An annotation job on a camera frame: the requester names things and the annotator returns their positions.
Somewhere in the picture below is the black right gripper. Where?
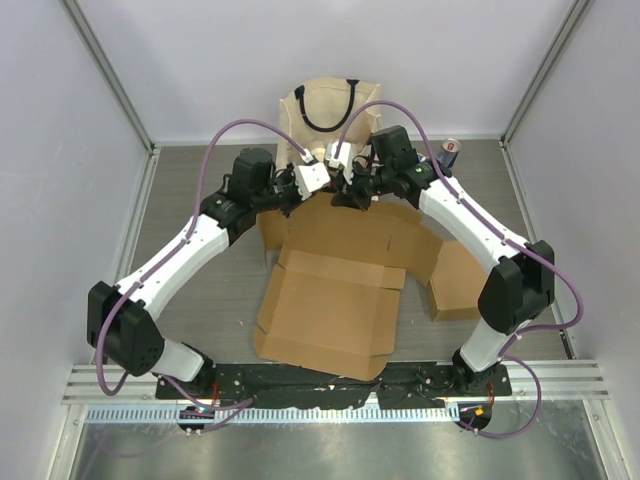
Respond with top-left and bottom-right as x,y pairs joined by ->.
331,159 -> 394,212

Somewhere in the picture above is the spare cardboard blank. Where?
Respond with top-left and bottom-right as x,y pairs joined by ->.
253,194 -> 442,381

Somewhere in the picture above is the brown cardboard box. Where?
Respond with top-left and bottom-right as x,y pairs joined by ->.
426,241 -> 488,322

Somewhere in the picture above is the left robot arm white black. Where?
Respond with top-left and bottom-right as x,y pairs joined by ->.
87,148 -> 330,399

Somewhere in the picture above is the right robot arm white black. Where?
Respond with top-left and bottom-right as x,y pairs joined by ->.
325,125 -> 555,395

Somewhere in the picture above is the tape roll in bag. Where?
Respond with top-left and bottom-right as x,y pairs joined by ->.
308,141 -> 326,158

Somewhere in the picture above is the beige canvas tote bag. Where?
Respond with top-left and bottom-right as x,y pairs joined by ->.
279,77 -> 382,153

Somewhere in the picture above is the silver blue drink can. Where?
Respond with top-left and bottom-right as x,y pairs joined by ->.
436,138 -> 461,168

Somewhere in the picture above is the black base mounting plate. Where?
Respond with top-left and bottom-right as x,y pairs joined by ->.
155,362 -> 512,410

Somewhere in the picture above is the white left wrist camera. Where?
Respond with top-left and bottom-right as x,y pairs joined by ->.
293,151 -> 331,201

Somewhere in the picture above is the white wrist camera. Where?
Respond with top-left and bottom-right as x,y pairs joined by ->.
324,141 -> 354,184
293,151 -> 331,201

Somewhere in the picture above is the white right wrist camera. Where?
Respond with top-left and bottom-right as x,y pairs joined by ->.
324,141 -> 354,184

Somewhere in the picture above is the white slotted cable duct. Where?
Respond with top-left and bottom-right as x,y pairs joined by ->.
85,403 -> 459,425

